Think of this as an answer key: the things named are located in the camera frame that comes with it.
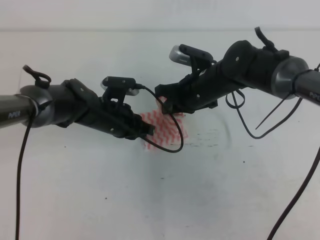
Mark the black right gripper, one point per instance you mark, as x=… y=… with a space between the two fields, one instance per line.
x=204 y=87

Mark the pink white wavy striped towel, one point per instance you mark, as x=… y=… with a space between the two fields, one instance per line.
x=168 y=130

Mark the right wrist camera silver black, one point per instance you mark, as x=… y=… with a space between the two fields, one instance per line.
x=198 y=60

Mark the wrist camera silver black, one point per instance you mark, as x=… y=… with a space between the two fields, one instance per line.
x=117 y=88
x=198 y=60

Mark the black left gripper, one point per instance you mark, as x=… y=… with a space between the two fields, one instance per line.
x=108 y=117

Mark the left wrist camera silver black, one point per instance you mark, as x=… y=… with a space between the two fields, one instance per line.
x=117 y=88

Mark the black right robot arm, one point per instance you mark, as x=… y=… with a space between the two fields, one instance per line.
x=267 y=69

